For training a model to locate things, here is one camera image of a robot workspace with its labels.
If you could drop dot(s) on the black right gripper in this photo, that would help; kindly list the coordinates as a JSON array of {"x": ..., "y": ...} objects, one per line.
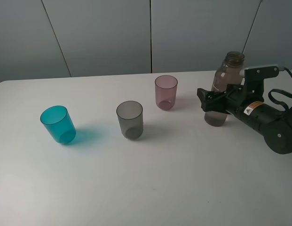
[{"x": 243, "y": 101}]

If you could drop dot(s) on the brown translucent water bottle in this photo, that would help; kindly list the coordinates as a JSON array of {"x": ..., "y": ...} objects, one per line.
[{"x": 228, "y": 73}]

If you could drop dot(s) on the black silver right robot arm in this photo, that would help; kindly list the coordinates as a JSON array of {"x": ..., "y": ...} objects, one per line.
[{"x": 275, "y": 127}]

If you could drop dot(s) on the pink translucent plastic cup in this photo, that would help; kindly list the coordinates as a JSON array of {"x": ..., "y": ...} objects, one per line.
[{"x": 165, "y": 91}]

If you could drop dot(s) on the grey translucent plastic cup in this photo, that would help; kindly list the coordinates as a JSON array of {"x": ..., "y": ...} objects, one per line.
[{"x": 130, "y": 117}]

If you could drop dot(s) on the teal translucent plastic cup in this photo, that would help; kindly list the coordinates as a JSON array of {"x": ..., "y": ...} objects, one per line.
[{"x": 58, "y": 123}]

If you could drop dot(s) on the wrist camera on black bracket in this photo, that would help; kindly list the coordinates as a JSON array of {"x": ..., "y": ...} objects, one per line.
[{"x": 254, "y": 79}]

